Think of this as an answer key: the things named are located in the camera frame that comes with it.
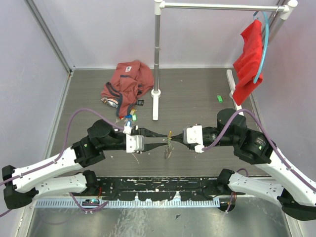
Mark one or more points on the rust red t-shirt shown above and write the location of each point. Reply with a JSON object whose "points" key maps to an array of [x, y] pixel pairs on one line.
{"points": [[130, 81]]}

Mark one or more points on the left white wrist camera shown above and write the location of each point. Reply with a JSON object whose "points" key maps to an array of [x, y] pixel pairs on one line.
{"points": [[134, 140]]}

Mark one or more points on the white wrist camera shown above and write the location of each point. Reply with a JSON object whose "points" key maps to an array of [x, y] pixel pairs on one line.
{"points": [[193, 138], [134, 140]]}

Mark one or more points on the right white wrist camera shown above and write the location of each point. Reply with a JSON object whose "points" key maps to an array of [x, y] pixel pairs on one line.
{"points": [[193, 138]]}

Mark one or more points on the blue key tag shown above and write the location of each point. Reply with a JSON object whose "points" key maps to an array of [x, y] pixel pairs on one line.
{"points": [[128, 120]]}

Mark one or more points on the bright red shirt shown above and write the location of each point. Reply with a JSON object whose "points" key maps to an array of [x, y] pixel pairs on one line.
{"points": [[247, 65]]}

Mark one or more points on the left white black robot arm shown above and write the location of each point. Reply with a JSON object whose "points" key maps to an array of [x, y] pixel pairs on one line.
{"points": [[23, 185]]}

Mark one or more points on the black mounting base plate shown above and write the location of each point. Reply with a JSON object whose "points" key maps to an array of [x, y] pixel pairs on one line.
{"points": [[156, 188]]}

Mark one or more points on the aluminium frame post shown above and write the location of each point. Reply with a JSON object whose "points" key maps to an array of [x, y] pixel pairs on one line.
{"points": [[48, 34]]}

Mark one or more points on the grey slotted cable duct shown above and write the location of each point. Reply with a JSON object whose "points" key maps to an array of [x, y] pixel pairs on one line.
{"points": [[175, 203]]}

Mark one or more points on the light blue clothes hanger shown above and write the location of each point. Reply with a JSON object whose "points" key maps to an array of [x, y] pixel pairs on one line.
{"points": [[265, 46]]}

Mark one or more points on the white metal clothes rack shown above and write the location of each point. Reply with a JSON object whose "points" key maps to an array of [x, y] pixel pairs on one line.
{"points": [[283, 10]]}

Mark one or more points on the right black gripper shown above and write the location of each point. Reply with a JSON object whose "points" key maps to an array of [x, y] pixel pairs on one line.
{"points": [[178, 137]]}

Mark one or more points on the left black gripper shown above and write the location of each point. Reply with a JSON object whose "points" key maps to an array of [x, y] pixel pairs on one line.
{"points": [[147, 133]]}

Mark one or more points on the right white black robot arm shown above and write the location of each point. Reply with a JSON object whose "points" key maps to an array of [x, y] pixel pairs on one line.
{"points": [[293, 191]]}

